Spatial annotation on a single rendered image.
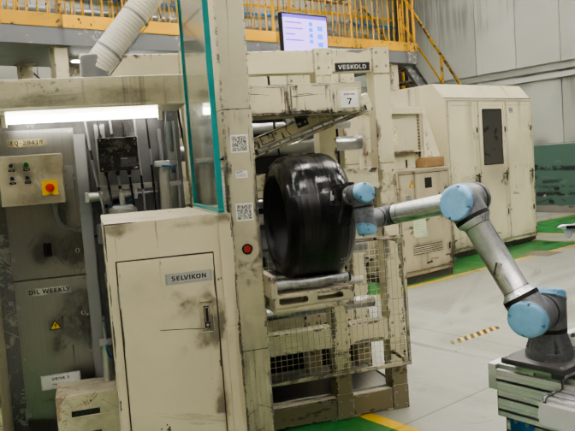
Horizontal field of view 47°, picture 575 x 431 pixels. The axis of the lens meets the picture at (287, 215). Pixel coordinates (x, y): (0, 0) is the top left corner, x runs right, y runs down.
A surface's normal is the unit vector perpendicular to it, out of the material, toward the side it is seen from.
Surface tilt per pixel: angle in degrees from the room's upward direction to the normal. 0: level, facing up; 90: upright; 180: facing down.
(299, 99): 90
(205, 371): 90
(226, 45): 90
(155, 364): 90
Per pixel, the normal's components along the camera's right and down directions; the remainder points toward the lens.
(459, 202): -0.69, -0.01
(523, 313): -0.58, 0.22
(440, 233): 0.62, 0.02
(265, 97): 0.28, 0.05
